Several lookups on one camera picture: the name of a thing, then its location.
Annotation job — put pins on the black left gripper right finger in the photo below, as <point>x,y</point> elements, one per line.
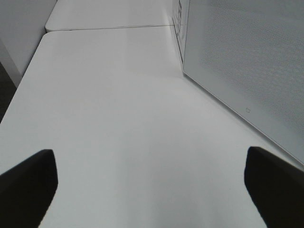
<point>276,188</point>

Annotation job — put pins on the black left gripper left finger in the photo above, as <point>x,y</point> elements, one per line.
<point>27,190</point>

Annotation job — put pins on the white microwave door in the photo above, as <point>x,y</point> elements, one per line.
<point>249,54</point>

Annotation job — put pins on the white microwave oven body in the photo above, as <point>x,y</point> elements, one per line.
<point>180,12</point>

